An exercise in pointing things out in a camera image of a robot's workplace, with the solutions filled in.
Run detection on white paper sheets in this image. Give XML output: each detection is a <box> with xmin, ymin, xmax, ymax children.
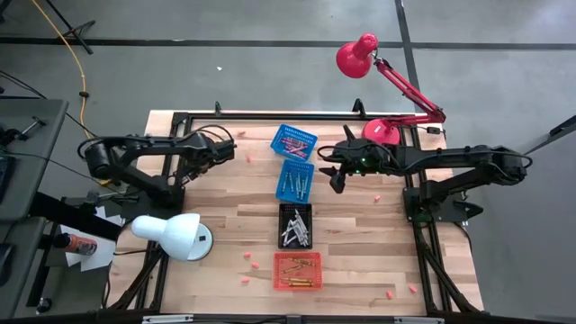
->
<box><xmin>60</xmin><ymin>205</ymin><xmax>117</xmax><ymax>274</ymax></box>

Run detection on metal clamp handle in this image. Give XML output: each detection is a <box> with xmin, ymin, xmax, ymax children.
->
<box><xmin>17</xmin><ymin>115</ymin><xmax>47</xmax><ymax>139</ymax></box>

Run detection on black plastic basket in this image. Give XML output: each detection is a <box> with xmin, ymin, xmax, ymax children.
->
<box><xmin>277</xmin><ymin>202</ymin><xmax>314</xmax><ymax>250</ymax></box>

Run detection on grey side table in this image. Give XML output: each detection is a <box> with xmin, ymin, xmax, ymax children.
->
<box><xmin>0</xmin><ymin>97</ymin><xmax>69</xmax><ymax>222</ymax></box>

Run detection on yellow extension cable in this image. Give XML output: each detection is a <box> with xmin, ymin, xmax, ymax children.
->
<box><xmin>30</xmin><ymin>0</ymin><xmax>113</xmax><ymax>187</ymax></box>

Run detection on dark grey metal bar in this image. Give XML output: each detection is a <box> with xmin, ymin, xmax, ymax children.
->
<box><xmin>494</xmin><ymin>114</ymin><xmax>576</xmax><ymax>172</ymax></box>

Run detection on white desk lamp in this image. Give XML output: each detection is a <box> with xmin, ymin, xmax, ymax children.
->
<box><xmin>130</xmin><ymin>211</ymin><xmax>214</xmax><ymax>262</ymax></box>

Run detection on red desk lamp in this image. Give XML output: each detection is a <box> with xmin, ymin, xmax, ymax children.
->
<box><xmin>335</xmin><ymin>31</ymin><xmax>447</xmax><ymax>148</ymax></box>

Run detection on black flat bar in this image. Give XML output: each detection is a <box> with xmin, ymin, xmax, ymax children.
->
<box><xmin>29</xmin><ymin>191</ymin><xmax>125</xmax><ymax>242</ymax></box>

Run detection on orange plastic basket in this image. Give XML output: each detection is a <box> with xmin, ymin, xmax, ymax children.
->
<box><xmin>273</xmin><ymin>251</ymin><xmax>324</xmax><ymax>292</ymax></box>

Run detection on silver metal bracket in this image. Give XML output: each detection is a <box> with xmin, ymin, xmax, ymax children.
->
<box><xmin>393</xmin><ymin>316</ymin><xmax>446</xmax><ymax>324</ymax></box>
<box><xmin>141</xmin><ymin>314</ymin><xmax>194</xmax><ymax>324</ymax></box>

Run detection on orange bottle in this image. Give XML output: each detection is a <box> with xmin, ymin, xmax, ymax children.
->
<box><xmin>52</xmin><ymin>232</ymin><xmax>99</xmax><ymax>257</ymax></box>

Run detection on black floor cable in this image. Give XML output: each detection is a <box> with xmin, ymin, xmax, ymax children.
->
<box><xmin>0</xmin><ymin>70</ymin><xmax>104</xmax><ymax>145</ymax></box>

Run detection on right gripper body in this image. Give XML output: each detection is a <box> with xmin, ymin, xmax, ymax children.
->
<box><xmin>329</xmin><ymin>138</ymin><xmax>393</xmax><ymax>194</ymax></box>

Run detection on black tripod stand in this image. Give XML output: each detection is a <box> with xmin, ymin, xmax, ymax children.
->
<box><xmin>42</xmin><ymin>0</ymin><xmax>96</xmax><ymax>56</ymax></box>

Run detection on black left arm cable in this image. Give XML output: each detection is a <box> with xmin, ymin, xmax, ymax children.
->
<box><xmin>191</xmin><ymin>124</ymin><xmax>237</xmax><ymax>146</ymax></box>

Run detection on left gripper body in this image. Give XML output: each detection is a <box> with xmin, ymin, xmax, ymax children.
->
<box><xmin>193</xmin><ymin>134</ymin><xmax>237</xmax><ymax>168</ymax></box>

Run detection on blue plastic basket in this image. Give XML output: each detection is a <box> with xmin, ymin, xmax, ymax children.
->
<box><xmin>274</xmin><ymin>159</ymin><xmax>316</xmax><ymax>205</ymax></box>
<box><xmin>269</xmin><ymin>123</ymin><xmax>319</xmax><ymax>162</ymax></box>

